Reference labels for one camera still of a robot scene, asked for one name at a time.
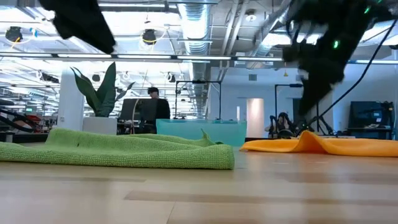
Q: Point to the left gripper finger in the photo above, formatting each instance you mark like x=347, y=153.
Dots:
x=84, y=25

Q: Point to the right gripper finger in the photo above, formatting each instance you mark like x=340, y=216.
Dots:
x=312, y=96

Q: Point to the orange microfiber towel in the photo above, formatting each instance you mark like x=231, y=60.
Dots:
x=342, y=147

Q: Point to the green microfiber towel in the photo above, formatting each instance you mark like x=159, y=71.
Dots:
x=124, y=152

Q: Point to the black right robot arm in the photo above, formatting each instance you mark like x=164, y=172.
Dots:
x=342, y=18

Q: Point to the black background robot arm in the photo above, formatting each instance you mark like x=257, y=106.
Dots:
x=321, y=124

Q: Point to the teal translucent plastic basket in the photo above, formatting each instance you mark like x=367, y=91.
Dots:
x=186, y=129

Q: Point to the small grey cylinder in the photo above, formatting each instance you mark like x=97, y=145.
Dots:
x=8, y=137

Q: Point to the person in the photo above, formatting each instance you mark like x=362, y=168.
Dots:
x=281, y=121
x=153, y=92

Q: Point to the dark background workstation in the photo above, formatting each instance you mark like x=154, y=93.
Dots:
x=363, y=115

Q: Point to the long ceiling light strip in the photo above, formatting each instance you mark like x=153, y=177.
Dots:
x=140, y=56

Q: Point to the black ceiling-hung device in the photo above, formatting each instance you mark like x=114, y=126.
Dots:
x=14, y=33
x=149, y=36

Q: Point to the artificial plant in white pot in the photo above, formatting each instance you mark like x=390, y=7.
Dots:
x=102, y=93

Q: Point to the white structural column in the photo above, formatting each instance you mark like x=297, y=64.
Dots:
x=70, y=102

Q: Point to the dark background monitor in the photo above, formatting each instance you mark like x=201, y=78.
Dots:
x=133, y=109

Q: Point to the red and black equipment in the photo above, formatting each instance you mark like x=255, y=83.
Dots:
x=28, y=119

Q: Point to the black rectangular frame stand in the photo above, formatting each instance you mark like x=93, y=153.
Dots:
x=289, y=85
x=199, y=82

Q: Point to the silver spiral ventilation duct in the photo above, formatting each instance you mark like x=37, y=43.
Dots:
x=196, y=28

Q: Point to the black aluminium table frame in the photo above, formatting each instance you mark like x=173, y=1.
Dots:
x=31, y=137

